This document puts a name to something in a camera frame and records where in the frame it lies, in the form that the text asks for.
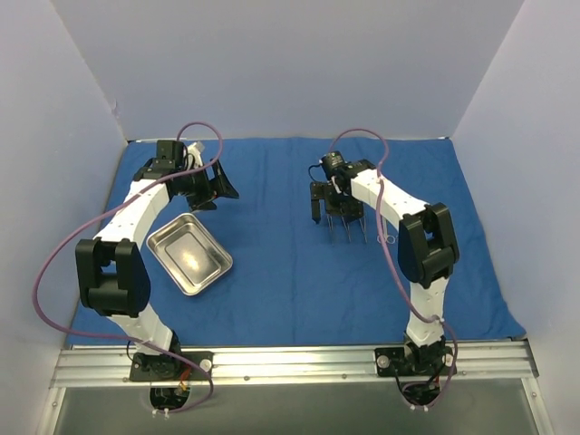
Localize small steel scalpel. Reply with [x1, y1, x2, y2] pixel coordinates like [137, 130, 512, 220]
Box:
[326, 215, 334, 244]

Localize steel tweezers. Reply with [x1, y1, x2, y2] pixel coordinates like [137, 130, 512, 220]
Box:
[343, 217, 352, 243]
[359, 217, 368, 244]

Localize stainless steel instrument tray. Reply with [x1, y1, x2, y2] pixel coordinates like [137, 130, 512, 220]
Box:
[146, 213, 233, 296]

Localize steel surgical scissors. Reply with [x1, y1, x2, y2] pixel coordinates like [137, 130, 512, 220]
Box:
[376, 217, 398, 245]

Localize blue surgical cloth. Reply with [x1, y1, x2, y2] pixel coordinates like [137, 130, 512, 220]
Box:
[142, 137, 525, 346]

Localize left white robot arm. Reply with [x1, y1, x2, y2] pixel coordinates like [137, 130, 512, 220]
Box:
[75, 140, 239, 380]

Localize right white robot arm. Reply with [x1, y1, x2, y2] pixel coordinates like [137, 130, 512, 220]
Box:
[310, 151, 459, 374]

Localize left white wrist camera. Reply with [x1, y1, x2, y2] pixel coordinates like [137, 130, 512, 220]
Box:
[187, 141, 205, 169]

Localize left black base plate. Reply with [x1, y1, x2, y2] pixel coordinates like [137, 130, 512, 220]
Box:
[129, 351, 214, 382]

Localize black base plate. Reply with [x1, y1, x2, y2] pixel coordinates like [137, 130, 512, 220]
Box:
[129, 351, 214, 382]
[373, 345, 457, 378]

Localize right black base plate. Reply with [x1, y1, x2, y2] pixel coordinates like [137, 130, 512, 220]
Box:
[373, 345, 457, 378]

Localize front aluminium rail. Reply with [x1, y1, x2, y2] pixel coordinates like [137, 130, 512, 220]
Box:
[51, 341, 539, 388]

